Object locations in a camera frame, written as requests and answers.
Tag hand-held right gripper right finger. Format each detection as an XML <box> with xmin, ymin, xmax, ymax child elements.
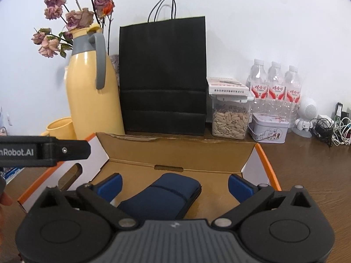
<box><xmin>212</xmin><ymin>174</ymin><xmax>324</xmax><ymax>228</ymax></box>

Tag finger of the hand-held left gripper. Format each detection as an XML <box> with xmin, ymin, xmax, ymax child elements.
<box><xmin>56</xmin><ymin>140</ymin><xmax>91</xmax><ymax>161</ymax></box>

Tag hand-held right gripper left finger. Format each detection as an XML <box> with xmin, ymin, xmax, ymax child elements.
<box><xmin>27</xmin><ymin>173</ymin><xmax>139</xmax><ymax>228</ymax></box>

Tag navy blue pouch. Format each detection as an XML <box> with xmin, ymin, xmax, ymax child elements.
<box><xmin>117</xmin><ymin>173</ymin><xmax>202</xmax><ymax>221</ymax></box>

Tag cardboard box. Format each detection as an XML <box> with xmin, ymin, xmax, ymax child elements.
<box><xmin>17</xmin><ymin>132</ymin><xmax>282</xmax><ymax>221</ymax></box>

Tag person's left hand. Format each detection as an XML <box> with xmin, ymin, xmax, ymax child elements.
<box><xmin>0</xmin><ymin>191</ymin><xmax>13</xmax><ymax>242</ymax></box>

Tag yellow mug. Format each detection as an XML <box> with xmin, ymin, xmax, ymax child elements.
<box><xmin>41</xmin><ymin>117</ymin><xmax>78</xmax><ymax>141</ymax></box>

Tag blue object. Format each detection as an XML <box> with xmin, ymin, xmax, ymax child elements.
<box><xmin>0</xmin><ymin>167</ymin><xmax>26</xmax><ymax>185</ymax></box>

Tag yellow thermos jug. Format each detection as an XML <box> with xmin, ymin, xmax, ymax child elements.
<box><xmin>65</xmin><ymin>23</ymin><xmax>126</xmax><ymax>140</ymax></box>

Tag white printed tin box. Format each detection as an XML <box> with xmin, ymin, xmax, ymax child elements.
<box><xmin>248</xmin><ymin>112</ymin><xmax>290</xmax><ymax>144</ymax></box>

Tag clear seed container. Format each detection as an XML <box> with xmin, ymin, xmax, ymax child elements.
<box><xmin>211</xmin><ymin>93</ymin><xmax>254</xmax><ymax>140</ymax></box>

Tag small white printed box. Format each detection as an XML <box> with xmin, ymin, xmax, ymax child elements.
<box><xmin>206</xmin><ymin>76</ymin><xmax>249</xmax><ymax>95</ymax></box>

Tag white robot-shaped speaker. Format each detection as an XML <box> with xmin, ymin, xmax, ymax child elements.
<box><xmin>291</xmin><ymin>97</ymin><xmax>319</xmax><ymax>139</ymax></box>

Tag clear water bottle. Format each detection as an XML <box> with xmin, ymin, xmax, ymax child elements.
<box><xmin>245</xmin><ymin>59</ymin><xmax>269</xmax><ymax>116</ymax></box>
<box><xmin>284</xmin><ymin>65</ymin><xmax>302</xmax><ymax>124</ymax></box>
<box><xmin>266</xmin><ymin>61</ymin><xmax>286</xmax><ymax>115</ymax></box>

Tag black paper bag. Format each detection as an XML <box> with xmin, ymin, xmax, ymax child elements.
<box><xmin>118</xmin><ymin>0</ymin><xmax>207</xmax><ymax>137</ymax></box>

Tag dried pink flower bouquet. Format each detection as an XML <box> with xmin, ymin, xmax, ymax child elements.
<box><xmin>31</xmin><ymin>0</ymin><xmax>116</xmax><ymax>59</ymax></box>

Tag black cable bundle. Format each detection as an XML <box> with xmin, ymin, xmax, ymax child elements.
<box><xmin>313</xmin><ymin>118</ymin><xmax>334</xmax><ymax>143</ymax></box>

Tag white cable bundle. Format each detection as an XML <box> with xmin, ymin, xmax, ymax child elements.
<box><xmin>330</xmin><ymin>117</ymin><xmax>351</xmax><ymax>146</ymax></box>

